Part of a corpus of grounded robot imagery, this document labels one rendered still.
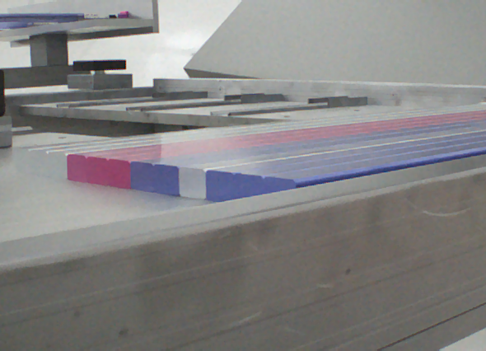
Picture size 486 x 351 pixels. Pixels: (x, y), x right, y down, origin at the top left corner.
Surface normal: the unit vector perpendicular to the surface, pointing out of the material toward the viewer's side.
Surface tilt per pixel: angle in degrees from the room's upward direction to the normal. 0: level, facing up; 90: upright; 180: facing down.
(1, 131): 90
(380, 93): 48
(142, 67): 0
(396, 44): 0
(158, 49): 0
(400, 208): 90
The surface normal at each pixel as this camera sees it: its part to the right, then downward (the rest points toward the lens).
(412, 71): -0.47, -0.66
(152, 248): 0.72, 0.08
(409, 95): -0.69, 0.11
